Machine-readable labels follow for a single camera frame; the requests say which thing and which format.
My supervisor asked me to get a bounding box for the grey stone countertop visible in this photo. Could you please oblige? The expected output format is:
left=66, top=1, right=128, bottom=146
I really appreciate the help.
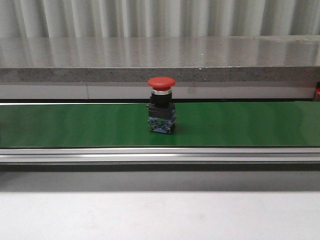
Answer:
left=0, top=35, right=320, bottom=101

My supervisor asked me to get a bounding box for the green conveyor belt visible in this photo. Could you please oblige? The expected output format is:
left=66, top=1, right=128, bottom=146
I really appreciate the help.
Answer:
left=0, top=101, right=320, bottom=148

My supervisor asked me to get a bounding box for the red object at right edge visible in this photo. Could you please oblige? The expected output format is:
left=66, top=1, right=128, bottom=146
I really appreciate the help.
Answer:
left=314, top=82, right=320, bottom=102

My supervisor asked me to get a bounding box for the white pleated curtain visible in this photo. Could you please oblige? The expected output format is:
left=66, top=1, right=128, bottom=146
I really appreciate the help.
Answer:
left=0, top=0, right=320, bottom=38

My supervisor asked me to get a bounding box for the aluminium conveyor front rail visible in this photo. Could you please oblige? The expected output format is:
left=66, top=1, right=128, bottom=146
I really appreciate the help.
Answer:
left=0, top=147, right=320, bottom=172

